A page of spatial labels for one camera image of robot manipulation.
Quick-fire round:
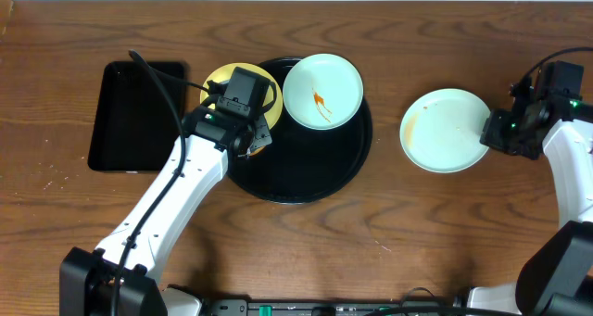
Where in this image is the yellow green scrub sponge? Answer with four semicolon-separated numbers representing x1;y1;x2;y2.
247;146;265;157

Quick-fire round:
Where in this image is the mint plate front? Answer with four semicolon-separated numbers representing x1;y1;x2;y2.
399;88;490;173

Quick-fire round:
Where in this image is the mint plate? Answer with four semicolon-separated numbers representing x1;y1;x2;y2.
283;54;364;131
399;88;490;173

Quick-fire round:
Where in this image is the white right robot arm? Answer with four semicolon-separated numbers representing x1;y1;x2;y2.
457;99;592;315

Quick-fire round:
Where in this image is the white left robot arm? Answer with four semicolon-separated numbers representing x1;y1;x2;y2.
59;107;274;315

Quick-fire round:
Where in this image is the black round tray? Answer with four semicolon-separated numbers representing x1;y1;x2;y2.
228;57;372;203

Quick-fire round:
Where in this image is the black rectangular tray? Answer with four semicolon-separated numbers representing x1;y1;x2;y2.
87;61;179;171

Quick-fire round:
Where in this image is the yellow plate with sauce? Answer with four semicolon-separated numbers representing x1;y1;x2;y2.
203;63;284;130

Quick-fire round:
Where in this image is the mint plate back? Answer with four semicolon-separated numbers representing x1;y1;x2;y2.
283;54;364;131

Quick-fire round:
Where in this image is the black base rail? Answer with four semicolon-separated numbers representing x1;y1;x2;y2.
200;298;445;316

